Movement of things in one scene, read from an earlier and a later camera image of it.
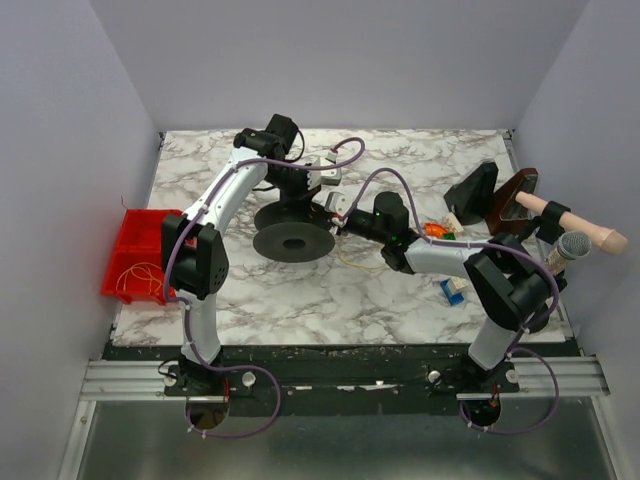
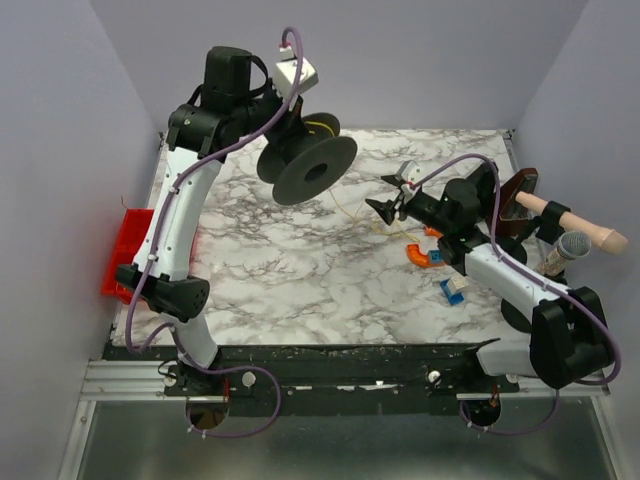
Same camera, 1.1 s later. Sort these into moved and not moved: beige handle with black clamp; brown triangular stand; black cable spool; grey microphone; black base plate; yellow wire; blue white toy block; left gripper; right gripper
Moved: yellow wire; black cable spool; right gripper; left gripper
Not moved: blue white toy block; black base plate; grey microphone; beige handle with black clamp; brown triangular stand
